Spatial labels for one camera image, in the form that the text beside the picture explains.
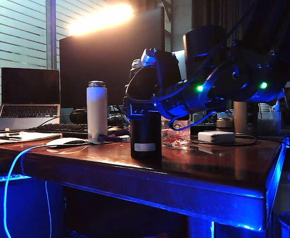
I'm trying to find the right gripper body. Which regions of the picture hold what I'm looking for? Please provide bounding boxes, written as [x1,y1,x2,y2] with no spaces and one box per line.
[157,81,210,119]

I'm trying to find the thin white cable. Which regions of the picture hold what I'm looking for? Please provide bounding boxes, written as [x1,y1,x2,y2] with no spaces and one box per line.
[44,180,53,238]

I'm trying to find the white computer mouse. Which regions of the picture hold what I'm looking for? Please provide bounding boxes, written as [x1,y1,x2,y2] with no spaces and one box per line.
[46,137,87,148]

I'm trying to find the silver laptop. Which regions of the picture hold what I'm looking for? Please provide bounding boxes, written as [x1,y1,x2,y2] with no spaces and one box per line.
[0,67,61,130]

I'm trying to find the black power cable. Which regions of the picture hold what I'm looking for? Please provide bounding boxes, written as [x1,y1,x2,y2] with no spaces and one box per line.
[190,133,290,172]

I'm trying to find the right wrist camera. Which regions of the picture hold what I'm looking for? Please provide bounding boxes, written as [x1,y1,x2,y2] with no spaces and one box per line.
[140,48,158,67]

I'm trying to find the white paper notepad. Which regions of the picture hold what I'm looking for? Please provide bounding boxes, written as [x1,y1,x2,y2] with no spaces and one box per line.
[0,131,63,145]

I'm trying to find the white power adapter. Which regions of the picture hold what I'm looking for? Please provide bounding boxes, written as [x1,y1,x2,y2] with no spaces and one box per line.
[198,131,235,144]

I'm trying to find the white thermos bottle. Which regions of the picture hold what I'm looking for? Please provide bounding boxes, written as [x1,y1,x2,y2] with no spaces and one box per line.
[86,80,109,142]

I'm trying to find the translucent plastic container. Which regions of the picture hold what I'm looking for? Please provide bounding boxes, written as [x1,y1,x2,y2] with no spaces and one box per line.
[257,101,283,136]

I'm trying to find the white window blind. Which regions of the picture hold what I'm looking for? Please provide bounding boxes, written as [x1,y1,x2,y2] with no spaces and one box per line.
[0,0,135,107]

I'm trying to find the dark blue lanyard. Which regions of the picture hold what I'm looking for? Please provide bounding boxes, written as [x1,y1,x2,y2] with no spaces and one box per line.
[97,133,132,143]

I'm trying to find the dark pen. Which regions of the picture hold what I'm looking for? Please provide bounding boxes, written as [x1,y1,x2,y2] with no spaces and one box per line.
[0,132,23,141]

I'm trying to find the large black monitor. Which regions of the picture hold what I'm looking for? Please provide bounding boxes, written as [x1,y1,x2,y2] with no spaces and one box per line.
[59,6,166,109]

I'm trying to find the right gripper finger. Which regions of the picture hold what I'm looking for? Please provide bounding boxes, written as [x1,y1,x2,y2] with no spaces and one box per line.
[123,97,162,117]

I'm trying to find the silver monitor back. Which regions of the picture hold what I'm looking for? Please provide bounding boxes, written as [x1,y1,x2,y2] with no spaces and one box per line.
[172,49,187,82]

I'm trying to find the black thermos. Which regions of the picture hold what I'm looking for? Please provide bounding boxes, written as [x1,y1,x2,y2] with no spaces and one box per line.
[129,59,163,160]

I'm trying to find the black computer keyboard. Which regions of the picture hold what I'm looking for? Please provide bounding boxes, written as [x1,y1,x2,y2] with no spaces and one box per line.
[25,123,90,139]

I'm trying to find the brown metal tumbler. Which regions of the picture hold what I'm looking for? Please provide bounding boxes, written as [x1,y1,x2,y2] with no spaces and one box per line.
[233,100,248,134]

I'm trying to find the white mouse cable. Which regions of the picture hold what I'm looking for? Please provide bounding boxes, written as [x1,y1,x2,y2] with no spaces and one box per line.
[3,143,51,238]

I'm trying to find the black headphones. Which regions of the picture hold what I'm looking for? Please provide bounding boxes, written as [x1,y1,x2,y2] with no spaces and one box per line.
[69,108,88,124]

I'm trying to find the printed glass cup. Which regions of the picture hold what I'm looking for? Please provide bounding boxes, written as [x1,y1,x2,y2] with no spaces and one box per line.
[161,115,191,150]

